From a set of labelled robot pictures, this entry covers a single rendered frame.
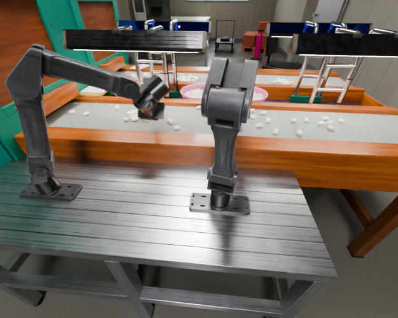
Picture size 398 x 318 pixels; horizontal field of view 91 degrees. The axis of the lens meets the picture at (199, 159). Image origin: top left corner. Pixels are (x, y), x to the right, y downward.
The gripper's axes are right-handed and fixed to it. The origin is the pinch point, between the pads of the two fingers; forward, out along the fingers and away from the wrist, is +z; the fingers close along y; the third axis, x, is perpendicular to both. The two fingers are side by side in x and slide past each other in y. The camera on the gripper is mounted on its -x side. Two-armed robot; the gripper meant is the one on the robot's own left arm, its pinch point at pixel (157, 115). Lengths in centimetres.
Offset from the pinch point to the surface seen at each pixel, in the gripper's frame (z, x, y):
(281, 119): 18, -7, -59
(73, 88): 17, -16, 53
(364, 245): 35, 58, -115
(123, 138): -5.2, 11.5, 11.8
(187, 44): -5.0, -29.4, -11.7
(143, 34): -5.5, -32.7, 7.1
